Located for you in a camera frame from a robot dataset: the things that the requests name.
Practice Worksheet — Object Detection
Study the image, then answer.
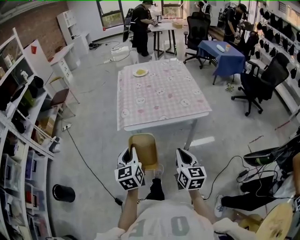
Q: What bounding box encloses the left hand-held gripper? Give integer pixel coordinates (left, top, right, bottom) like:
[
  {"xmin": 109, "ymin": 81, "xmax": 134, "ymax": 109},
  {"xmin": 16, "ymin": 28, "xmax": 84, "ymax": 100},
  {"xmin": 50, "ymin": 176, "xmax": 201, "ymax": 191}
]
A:
[{"xmin": 114, "ymin": 146, "xmax": 145, "ymax": 192}]

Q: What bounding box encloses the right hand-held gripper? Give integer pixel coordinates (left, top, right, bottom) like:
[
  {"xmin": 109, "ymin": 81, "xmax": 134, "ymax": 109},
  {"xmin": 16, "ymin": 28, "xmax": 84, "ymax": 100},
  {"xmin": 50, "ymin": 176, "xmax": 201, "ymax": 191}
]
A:
[{"xmin": 175, "ymin": 148, "xmax": 207, "ymax": 192}]

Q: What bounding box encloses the person's left forearm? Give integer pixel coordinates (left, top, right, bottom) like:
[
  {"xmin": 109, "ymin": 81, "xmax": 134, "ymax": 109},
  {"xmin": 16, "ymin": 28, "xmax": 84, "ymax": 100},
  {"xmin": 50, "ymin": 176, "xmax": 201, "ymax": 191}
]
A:
[{"xmin": 118, "ymin": 188, "xmax": 141, "ymax": 230}]

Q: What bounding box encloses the person's right forearm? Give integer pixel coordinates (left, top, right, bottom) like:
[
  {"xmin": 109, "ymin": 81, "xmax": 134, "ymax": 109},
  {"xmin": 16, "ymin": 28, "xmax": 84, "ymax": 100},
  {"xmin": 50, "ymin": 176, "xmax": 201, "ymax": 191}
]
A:
[{"xmin": 187, "ymin": 189, "xmax": 217, "ymax": 224}]

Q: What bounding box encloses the person's black trouser leg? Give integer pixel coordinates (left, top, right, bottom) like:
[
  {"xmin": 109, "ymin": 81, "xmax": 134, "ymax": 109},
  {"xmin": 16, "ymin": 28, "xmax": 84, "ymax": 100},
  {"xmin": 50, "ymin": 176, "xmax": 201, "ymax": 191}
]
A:
[{"xmin": 145, "ymin": 178, "xmax": 165, "ymax": 201}]

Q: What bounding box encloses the person's white sneaker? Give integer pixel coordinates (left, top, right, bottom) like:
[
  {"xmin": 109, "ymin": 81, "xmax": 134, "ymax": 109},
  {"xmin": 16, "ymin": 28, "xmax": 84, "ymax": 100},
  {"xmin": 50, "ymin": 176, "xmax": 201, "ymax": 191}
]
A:
[{"xmin": 153, "ymin": 164, "xmax": 165, "ymax": 179}]

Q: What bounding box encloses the person's white printed shirt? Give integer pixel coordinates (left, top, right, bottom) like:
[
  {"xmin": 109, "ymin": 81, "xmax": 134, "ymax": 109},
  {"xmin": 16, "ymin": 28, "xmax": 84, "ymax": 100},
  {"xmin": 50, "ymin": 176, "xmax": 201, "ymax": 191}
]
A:
[{"xmin": 93, "ymin": 199, "xmax": 258, "ymax": 240}]

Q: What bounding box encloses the black cylindrical bin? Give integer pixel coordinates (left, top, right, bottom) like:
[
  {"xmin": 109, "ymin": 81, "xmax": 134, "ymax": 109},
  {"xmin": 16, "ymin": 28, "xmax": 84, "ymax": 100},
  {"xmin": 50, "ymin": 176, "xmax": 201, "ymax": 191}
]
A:
[{"xmin": 52, "ymin": 184, "xmax": 76, "ymax": 203}]

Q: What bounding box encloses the black pan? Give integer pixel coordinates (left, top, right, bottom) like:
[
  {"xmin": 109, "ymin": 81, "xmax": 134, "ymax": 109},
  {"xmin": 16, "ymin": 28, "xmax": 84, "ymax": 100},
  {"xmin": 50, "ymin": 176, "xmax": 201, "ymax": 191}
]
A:
[{"xmin": 243, "ymin": 147, "xmax": 283, "ymax": 167}]

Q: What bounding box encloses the pink checked tablecloth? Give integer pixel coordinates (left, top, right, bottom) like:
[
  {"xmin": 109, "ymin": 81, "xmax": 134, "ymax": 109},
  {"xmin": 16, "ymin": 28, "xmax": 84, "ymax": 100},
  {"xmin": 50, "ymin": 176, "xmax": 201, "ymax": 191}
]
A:
[{"xmin": 116, "ymin": 59, "xmax": 213, "ymax": 131}]

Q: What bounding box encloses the round wooden chair back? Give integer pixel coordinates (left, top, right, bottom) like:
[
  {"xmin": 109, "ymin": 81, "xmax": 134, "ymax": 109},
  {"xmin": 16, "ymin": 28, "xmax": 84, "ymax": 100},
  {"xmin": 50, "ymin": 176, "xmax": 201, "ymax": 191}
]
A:
[{"xmin": 255, "ymin": 202, "xmax": 294, "ymax": 240}]

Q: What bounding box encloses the brown seat metal chair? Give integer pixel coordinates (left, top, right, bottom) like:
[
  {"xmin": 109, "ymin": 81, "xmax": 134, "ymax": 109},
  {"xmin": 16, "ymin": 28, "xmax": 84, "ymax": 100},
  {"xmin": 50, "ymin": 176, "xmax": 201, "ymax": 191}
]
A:
[{"xmin": 50, "ymin": 88, "xmax": 77, "ymax": 118}]

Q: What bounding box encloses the white plate with yellow food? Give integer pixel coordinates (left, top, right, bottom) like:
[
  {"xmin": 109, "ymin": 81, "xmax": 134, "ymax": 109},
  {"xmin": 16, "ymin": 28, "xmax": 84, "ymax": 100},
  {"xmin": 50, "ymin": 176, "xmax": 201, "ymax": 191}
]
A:
[{"xmin": 132, "ymin": 67, "xmax": 150, "ymax": 77}]

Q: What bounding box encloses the white storage shelf unit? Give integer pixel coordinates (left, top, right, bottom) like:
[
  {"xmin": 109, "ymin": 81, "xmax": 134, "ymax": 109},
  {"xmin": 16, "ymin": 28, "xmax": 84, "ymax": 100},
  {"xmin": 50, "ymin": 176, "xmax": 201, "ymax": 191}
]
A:
[{"xmin": 0, "ymin": 27, "xmax": 62, "ymax": 240}]

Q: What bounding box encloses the table with blue cloth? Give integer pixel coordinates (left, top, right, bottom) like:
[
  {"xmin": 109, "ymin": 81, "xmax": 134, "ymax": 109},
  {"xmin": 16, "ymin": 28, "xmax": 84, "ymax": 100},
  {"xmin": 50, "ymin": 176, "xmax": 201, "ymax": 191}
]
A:
[{"xmin": 197, "ymin": 40, "xmax": 247, "ymax": 85}]

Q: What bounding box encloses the white desk with drawers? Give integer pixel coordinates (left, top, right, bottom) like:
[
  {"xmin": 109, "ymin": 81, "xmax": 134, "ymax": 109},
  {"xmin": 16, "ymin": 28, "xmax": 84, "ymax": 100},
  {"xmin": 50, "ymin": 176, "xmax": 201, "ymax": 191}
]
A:
[{"xmin": 48, "ymin": 43, "xmax": 79, "ymax": 83}]

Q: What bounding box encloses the white board with red flag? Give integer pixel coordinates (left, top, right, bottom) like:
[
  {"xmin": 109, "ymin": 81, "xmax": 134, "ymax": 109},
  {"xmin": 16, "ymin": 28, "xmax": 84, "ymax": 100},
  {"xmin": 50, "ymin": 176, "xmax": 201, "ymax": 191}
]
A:
[{"xmin": 22, "ymin": 39, "xmax": 54, "ymax": 91}]

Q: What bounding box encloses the white table with black legs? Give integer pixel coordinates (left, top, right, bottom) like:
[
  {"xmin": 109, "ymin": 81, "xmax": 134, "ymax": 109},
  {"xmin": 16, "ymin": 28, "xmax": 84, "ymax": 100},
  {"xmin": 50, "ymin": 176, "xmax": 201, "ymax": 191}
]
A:
[{"xmin": 147, "ymin": 22, "xmax": 186, "ymax": 59}]

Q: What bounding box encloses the white tall cabinet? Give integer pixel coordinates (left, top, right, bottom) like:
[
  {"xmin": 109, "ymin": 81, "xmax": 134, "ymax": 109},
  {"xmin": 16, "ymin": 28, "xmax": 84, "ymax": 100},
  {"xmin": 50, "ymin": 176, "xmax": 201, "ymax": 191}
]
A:
[{"xmin": 57, "ymin": 10, "xmax": 91, "ymax": 57}]

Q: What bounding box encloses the row of black headsets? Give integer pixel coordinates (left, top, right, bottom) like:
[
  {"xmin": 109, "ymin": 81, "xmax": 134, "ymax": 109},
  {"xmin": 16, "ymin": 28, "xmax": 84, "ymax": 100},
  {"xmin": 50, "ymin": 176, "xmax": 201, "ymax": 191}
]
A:
[{"xmin": 254, "ymin": 7, "xmax": 300, "ymax": 88}]

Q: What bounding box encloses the black floor cable with adapter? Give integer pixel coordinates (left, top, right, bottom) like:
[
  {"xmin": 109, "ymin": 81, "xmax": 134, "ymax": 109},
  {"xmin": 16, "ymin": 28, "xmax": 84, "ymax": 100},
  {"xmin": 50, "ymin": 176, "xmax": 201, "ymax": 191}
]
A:
[{"xmin": 66, "ymin": 127, "xmax": 124, "ymax": 206}]

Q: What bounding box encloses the white wall rack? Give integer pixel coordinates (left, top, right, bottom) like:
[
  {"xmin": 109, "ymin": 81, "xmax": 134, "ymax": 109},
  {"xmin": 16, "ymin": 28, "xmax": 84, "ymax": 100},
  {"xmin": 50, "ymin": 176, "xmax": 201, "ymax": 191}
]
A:
[{"xmin": 248, "ymin": 4, "xmax": 300, "ymax": 119}]

